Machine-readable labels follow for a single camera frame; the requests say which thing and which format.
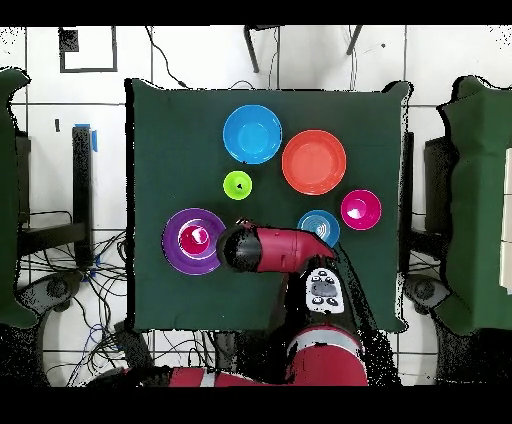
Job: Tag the black metal chair legs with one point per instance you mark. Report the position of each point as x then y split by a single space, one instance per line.
252 52

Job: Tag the pink plastic bowl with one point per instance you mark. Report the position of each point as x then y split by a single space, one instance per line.
361 209

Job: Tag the neighbouring green covered table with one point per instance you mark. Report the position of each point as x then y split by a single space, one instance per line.
8 200
480 200

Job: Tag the dark green table cloth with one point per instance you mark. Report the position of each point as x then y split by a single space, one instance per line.
360 120

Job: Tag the red plastic cup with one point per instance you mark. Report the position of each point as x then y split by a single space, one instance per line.
194 242

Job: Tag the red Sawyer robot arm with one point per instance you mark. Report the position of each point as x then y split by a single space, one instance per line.
280 250

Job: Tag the orange plastic bowl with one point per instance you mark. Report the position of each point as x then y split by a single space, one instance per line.
314 162

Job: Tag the green plastic cup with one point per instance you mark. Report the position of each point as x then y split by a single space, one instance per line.
232 188

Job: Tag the large light blue bowl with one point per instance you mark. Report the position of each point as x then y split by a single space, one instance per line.
252 134

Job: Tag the purple plastic bowl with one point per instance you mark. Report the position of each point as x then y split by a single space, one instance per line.
172 244

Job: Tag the black power strip box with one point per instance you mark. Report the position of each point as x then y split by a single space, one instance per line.
134 346

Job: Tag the black stand post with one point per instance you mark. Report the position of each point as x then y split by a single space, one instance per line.
82 180

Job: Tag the ribbed light blue bowl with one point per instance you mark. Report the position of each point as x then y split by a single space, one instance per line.
320 224

